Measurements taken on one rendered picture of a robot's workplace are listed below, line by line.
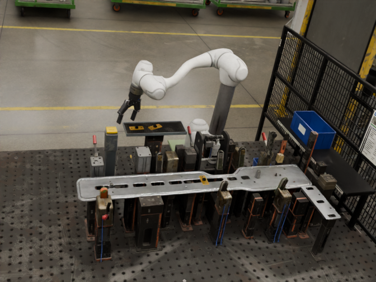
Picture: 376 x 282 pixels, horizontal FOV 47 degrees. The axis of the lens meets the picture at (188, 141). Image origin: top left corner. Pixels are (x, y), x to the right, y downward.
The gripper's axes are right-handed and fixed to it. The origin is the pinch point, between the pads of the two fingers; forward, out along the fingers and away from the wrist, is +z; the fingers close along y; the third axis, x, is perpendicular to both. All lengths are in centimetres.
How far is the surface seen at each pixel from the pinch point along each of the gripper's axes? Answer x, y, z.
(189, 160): 52, -1, -3
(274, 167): 90, -38, -13
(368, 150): 129, -65, -45
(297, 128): 82, -82, -28
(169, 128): 31.2, -1.0, -12.5
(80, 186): 25, 56, 16
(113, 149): 14.6, 23.9, 7.0
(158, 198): 61, 38, 4
